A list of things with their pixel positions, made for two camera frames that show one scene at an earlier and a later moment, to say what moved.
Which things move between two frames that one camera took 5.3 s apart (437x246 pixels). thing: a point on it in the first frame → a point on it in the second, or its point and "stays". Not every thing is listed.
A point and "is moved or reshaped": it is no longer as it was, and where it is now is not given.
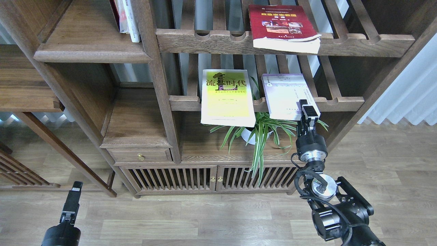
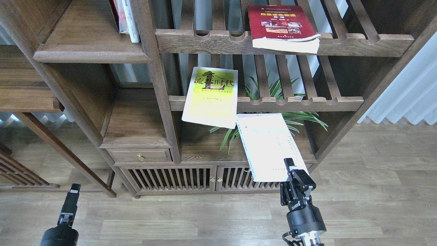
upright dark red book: [115, 12] stays
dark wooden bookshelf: [201, 98] stays
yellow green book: [226, 98] is moved or reshaped
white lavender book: [283, 92] → [267, 141]
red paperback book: [284, 28] stays
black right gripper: [311, 148] → [306, 219]
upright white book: [128, 23] stays
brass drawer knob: [140, 156] stays
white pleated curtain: [413, 94] stays
